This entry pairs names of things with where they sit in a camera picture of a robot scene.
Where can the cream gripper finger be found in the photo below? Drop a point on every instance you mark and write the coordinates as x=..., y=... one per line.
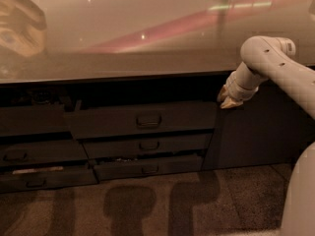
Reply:
x=223, y=94
x=230, y=103

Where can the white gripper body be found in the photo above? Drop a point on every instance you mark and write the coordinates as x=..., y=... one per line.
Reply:
x=236, y=88

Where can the dark drawer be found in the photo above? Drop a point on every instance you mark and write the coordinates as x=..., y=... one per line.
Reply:
x=126, y=120
x=148, y=167
x=146, y=145
x=67, y=177
x=41, y=152
x=31, y=120

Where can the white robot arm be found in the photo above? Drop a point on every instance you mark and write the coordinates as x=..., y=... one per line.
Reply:
x=270, y=58

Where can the dark cabinet door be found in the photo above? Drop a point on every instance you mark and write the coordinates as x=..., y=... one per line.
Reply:
x=270, y=128

